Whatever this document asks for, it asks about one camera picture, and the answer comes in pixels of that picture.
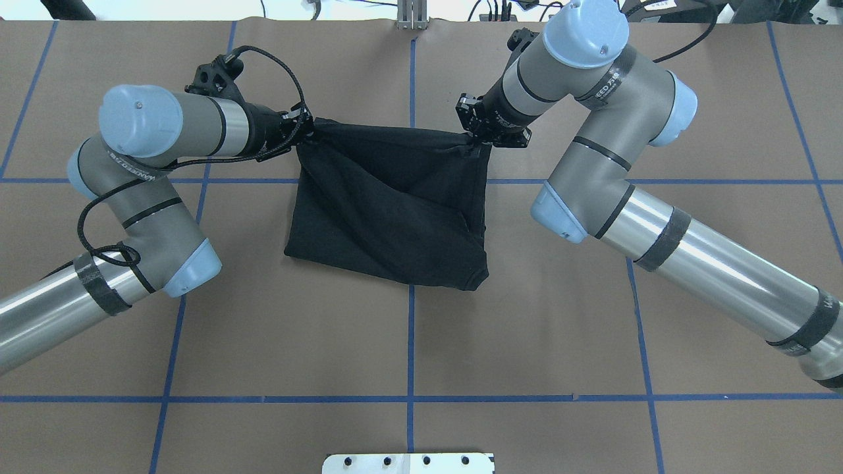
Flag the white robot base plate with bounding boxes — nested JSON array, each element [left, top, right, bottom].
[[321, 452, 496, 473]]

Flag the black printed t-shirt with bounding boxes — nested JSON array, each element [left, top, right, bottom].
[[284, 118, 491, 291]]

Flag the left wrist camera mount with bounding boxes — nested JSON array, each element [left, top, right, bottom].
[[184, 54, 244, 104]]

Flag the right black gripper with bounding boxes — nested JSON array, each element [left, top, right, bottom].
[[456, 83, 533, 148]]

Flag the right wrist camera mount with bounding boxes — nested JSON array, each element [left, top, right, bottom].
[[506, 28, 539, 62]]

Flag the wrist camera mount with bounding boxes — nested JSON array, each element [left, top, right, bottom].
[[184, 54, 244, 104], [506, 28, 539, 62]]

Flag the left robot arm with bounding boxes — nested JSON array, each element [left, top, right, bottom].
[[2, 79, 313, 374]]

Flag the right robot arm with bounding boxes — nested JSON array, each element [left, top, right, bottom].
[[455, 1, 842, 392]]

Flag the aluminium frame post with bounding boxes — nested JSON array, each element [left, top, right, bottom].
[[395, 0, 429, 30]]

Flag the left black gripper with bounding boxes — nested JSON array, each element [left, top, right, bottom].
[[245, 104, 314, 162]]

